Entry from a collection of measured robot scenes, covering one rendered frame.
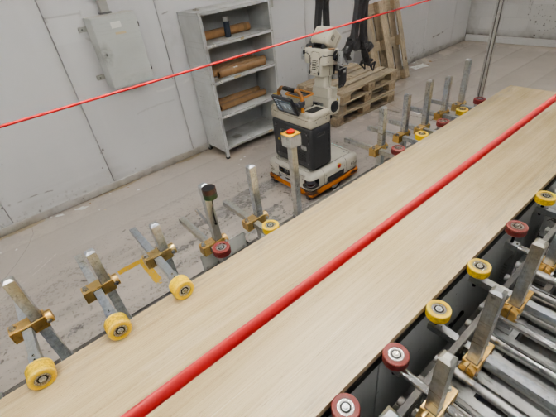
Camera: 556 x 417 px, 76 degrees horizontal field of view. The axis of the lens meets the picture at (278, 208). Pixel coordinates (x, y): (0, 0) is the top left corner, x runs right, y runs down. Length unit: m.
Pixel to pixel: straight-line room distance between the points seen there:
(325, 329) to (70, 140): 3.37
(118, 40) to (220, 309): 2.96
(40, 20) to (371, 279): 3.42
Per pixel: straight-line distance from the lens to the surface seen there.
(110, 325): 1.39
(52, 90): 4.00
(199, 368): 0.23
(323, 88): 3.42
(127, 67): 3.89
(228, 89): 4.68
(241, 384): 1.20
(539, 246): 1.34
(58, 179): 4.21
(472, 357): 1.34
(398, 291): 1.39
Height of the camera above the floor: 1.94
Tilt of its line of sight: 35 degrees down
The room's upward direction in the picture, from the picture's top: 8 degrees counter-clockwise
